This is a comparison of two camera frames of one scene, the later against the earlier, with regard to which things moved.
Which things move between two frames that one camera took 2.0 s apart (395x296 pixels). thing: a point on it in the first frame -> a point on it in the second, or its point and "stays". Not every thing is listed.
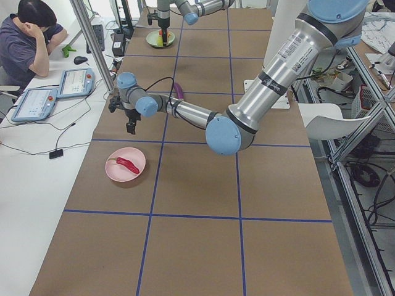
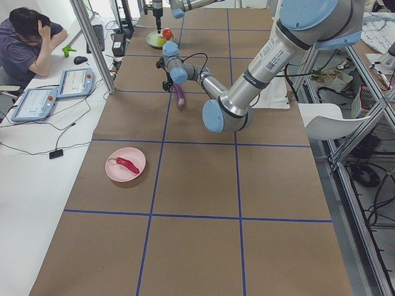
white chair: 325,121 stays
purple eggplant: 179,90 stays
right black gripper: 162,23 -> 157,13
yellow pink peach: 160,41 stays
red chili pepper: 127,163 stays
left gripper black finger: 131,126 -> 166,85
